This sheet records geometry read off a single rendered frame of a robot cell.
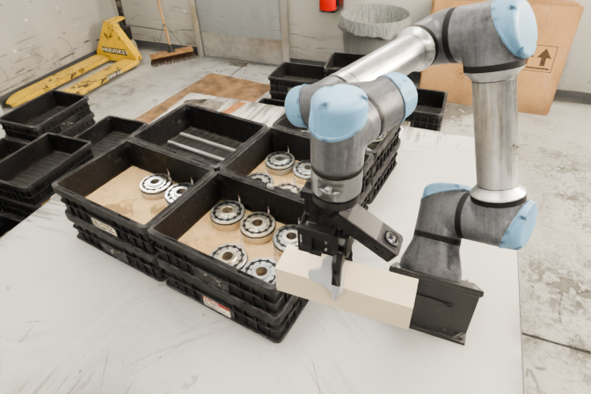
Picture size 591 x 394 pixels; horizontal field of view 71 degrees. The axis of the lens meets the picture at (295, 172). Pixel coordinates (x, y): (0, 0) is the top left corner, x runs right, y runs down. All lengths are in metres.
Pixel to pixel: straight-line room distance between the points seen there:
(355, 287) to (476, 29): 0.54
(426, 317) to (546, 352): 1.09
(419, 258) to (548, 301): 1.35
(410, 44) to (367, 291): 0.48
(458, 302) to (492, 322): 0.21
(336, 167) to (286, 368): 0.67
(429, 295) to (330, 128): 0.65
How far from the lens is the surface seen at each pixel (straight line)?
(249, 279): 0.97
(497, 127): 0.95
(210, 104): 2.18
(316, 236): 0.65
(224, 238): 1.21
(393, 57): 0.83
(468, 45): 0.92
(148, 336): 1.23
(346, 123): 0.52
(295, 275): 0.75
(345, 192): 0.58
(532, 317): 2.26
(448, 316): 1.12
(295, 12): 4.20
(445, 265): 1.07
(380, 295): 0.72
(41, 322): 1.38
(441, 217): 1.07
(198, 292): 1.19
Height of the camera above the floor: 1.68
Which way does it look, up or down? 37 degrees down
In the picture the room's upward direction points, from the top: 2 degrees counter-clockwise
